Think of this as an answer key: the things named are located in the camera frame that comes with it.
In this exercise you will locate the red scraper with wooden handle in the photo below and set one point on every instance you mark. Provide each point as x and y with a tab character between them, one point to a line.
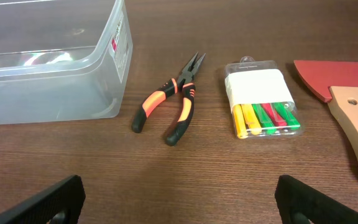
335	83

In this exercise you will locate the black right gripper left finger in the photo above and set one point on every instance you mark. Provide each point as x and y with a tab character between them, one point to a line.
60	203

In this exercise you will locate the clear case of coloured bits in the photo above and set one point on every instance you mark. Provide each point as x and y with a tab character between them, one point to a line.
260	101

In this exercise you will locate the orange black needle-nose pliers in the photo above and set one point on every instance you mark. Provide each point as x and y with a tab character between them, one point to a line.
183	84

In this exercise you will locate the clear plastic container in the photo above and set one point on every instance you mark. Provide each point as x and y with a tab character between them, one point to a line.
62	60

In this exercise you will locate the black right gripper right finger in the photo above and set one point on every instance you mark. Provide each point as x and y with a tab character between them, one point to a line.
300	203

